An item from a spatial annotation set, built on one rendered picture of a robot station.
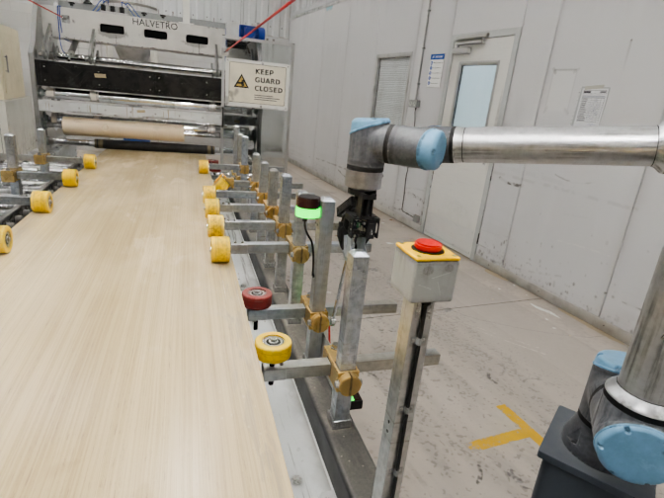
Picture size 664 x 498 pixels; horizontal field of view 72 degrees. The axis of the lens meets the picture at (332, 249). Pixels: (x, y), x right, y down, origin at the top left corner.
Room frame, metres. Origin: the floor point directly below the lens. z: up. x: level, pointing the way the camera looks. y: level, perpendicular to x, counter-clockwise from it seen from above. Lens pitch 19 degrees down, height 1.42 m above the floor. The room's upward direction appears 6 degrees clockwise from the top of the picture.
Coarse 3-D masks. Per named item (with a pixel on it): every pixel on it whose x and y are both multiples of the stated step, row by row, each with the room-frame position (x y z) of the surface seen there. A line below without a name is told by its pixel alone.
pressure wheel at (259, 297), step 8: (248, 288) 1.12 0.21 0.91; (256, 288) 1.13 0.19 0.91; (264, 288) 1.13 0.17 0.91; (248, 296) 1.07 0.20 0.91; (256, 296) 1.07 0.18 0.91; (264, 296) 1.08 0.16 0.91; (248, 304) 1.06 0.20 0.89; (256, 304) 1.06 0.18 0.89; (264, 304) 1.07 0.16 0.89; (256, 328) 1.10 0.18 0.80
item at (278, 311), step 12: (372, 300) 1.22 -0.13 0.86; (384, 300) 1.23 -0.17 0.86; (252, 312) 1.08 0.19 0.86; (264, 312) 1.09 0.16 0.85; (276, 312) 1.10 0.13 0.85; (288, 312) 1.11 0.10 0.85; (300, 312) 1.13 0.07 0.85; (336, 312) 1.16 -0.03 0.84; (372, 312) 1.19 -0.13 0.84; (384, 312) 1.21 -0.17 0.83
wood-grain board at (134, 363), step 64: (64, 192) 1.96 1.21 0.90; (128, 192) 2.08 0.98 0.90; (192, 192) 2.21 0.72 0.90; (0, 256) 1.18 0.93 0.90; (64, 256) 1.23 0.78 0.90; (128, 256) 1.28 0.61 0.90; (192, 256) 1.33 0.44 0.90; (0, 320) 0.85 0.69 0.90; (64, 320) 0.87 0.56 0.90; (128, 320) 0.90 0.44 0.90; (192, 320) 0.93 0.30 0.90; (0, 384) 0.64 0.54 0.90; (64, 384) 0.66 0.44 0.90; (128, 384) 0.68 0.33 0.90; (192, 384) 0.69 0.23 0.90; (256, 384) 0.71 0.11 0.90; (0, 448) 0.51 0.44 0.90; (64, 448) 0.52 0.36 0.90; (128, 448) 0.53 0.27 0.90; (192, 448) 0.54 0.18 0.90; (256, 448) 0.56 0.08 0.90
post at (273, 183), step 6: (270, 174) 1.80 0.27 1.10; (276, 174) 1.81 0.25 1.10; (270, 180) 1.80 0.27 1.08; (276, 180) 1.81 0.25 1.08; (270, 186) 1.80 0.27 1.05; (276, 186) 1.81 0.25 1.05; (270, 192) 1.80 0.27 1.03; (276, 192) 1.81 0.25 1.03; (270, 198) 1.80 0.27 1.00; (276, 198) 1.81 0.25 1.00; (270, 204) 1.81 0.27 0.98; (276, 204) 1.81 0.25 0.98; (270, 234) 1.81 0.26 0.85; (270, 240) 1.81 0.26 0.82; (270, 258) 1.81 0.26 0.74
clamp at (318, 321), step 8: (304, 296) 1.18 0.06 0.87; (304, 304) 1.14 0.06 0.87; (312, 312) 1.09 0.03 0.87; (320, 312) 1.09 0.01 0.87; (304, 320) 1.13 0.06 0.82; (312, 320) 1.07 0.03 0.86; (320, 320) 1.08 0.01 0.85; (328, 320) 1.08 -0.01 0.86; (312, 328) 1.07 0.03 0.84; (320, 328) 1.07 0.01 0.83
